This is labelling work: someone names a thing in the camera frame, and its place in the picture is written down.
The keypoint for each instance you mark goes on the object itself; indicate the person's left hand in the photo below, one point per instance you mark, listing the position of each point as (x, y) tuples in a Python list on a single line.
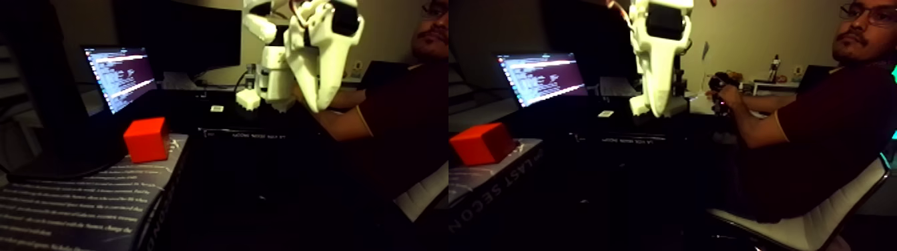
[(727, 94)]

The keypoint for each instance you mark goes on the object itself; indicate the black book with white text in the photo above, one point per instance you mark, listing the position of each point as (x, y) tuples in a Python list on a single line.
[(84, 203)]

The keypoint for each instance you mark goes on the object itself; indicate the black desktop monitor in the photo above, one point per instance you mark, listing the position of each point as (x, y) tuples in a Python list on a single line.
[(189, 35)]

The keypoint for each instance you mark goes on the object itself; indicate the small white block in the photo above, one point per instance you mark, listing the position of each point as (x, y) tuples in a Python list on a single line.
[(217, 109)]

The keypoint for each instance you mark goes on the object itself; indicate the open laptop with lit screen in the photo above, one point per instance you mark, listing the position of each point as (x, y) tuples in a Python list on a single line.
[(120, 76)]

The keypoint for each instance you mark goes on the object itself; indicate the dark monitor on round stand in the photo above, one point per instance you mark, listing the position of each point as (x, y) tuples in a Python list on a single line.
[(49, 91)]

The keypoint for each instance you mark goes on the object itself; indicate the red cube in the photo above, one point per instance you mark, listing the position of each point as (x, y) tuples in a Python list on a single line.
[(146, 139)]

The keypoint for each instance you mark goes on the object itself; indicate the black lettered strip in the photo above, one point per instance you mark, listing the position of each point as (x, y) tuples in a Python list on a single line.
[(259, 134)]

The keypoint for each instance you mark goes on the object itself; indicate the person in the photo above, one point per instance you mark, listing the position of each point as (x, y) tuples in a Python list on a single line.
[(410, 119)]

